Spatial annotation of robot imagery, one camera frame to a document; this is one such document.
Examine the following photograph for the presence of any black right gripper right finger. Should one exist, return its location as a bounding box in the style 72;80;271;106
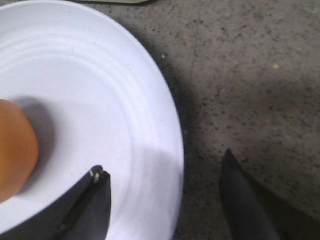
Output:
219;148;281;240

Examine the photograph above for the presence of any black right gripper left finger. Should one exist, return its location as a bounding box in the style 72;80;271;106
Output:
0;165;111;240

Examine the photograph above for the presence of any orange fruit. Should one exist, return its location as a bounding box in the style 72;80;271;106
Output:
0;99;39;202

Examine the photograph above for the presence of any light blue plate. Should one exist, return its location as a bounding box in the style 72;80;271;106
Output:
0;0;184;240

